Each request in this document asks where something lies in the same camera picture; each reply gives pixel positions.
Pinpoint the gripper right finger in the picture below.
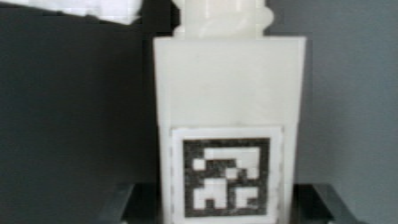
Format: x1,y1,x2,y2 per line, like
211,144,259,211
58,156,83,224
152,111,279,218
291,184,351,224

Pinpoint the white square tabletop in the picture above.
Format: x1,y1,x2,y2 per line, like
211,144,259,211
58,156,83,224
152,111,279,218
23,0,144,25

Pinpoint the white leg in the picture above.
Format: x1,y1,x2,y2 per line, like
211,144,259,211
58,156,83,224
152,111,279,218
154,0,305,224

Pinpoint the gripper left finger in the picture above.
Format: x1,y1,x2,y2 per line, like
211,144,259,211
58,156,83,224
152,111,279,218
97,183,156,224

